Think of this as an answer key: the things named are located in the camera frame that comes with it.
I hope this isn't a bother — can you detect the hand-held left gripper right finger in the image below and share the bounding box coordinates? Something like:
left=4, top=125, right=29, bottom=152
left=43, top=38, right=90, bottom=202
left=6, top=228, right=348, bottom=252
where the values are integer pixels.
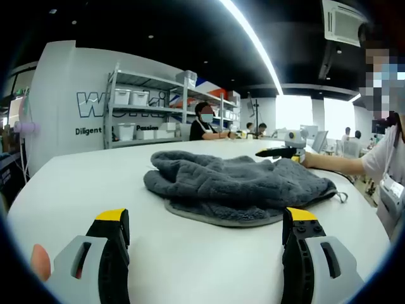
left=281, top=207, right=365, bottom=304

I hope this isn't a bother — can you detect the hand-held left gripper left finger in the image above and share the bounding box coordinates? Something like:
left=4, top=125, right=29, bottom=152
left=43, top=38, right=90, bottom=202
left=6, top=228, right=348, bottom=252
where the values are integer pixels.
left=44, top=208, right=131, bottom=304

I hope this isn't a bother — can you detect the grey towel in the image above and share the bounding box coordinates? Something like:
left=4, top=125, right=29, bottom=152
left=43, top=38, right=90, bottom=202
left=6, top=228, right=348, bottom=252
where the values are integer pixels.
left=143, top=150, right=349, bottom=228

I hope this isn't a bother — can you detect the person's left hand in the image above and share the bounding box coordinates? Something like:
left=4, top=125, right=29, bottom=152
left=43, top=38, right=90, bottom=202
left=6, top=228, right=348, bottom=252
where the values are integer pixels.
left=30, top=243, right=52, bottom=282

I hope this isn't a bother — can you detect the computer monitor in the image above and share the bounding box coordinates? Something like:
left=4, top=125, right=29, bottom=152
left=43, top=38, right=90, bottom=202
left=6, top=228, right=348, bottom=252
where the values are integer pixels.
left=311, top=130, right=329, bottom=153

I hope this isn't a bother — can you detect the white table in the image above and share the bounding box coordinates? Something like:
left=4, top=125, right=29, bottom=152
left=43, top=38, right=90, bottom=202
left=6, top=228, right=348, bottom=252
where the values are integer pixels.
left=6, top=137, right=393, bottom=304

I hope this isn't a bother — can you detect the operator in white shirt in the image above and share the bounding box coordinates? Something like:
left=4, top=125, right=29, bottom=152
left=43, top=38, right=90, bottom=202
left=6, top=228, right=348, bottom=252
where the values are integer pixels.
left=361, top=110, right=405, bottom=243

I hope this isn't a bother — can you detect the ceiling light strip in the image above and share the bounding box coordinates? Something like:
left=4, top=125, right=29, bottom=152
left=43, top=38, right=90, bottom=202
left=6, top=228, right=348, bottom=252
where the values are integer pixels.
left=217, top=0, right=285, bottom=96

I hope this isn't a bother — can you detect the grey metal shelving rack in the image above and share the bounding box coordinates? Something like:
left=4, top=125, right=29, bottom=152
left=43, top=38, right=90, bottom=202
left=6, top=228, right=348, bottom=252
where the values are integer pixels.
left=103, top=62, right=242, bottom=149

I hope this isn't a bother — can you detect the white chest device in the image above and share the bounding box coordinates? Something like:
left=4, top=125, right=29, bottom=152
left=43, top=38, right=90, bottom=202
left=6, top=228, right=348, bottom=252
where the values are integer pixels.
left=377, top=172, right=405, bottom=229

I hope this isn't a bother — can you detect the grey lidded storage box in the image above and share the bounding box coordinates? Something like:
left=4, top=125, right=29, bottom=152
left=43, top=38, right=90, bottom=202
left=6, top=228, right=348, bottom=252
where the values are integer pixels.
left=175, top=70, right=198, bottom=88

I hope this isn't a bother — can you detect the ceiling air conditioner unit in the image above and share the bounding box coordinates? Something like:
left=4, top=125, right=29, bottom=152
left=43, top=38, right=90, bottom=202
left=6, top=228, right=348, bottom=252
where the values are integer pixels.
left=321, top=0, right=370, bottom=48

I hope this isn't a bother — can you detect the white storage box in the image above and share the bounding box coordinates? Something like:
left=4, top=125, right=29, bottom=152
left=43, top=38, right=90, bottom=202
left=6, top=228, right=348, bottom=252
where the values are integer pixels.
left=117, top=123, right=137, bottom=142
left=113, top=88, right=132, bottom=106
left=131, top=91, right=150, bottom=107

